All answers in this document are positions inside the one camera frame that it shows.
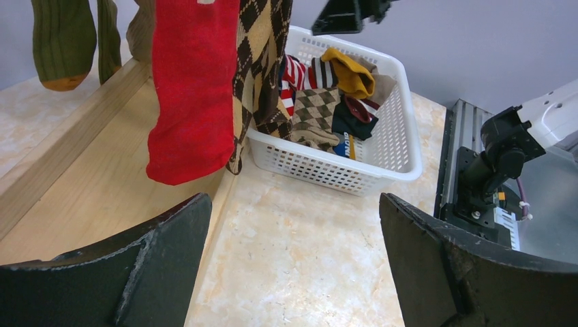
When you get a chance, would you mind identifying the black sock in basket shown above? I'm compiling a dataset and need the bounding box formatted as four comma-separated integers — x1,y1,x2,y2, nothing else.
331,95,380,159

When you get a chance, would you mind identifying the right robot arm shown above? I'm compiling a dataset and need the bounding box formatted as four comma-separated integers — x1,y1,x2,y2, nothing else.
311,1,577,225

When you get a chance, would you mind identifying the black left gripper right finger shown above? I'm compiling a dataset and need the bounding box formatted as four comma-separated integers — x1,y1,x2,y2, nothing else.
379,193,577,326

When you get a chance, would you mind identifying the olive striped hanging sock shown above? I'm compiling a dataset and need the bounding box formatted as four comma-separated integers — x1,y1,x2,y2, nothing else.
31,0,122,92

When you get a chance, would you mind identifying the beige argyle sock in basket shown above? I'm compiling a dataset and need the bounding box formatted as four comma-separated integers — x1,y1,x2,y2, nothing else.
290,87,341,153

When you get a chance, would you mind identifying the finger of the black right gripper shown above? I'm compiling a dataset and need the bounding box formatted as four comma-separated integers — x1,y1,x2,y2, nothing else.
311,0,393,35

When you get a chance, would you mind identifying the white plastic laundry basket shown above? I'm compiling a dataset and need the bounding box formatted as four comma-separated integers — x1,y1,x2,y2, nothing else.
247,26,422,196

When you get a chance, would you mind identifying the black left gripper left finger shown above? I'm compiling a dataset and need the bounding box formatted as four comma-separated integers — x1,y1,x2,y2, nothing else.
1,193,212,326

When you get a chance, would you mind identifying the yellow sock in basket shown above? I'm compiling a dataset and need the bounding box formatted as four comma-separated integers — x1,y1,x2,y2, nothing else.
320,48,376,99

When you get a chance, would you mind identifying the wooden hanger rack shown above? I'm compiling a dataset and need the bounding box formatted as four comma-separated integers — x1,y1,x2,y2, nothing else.
1,59,237,326

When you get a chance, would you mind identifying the brown hanging sock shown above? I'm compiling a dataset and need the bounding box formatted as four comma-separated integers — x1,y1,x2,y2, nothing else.
126,0,155,63

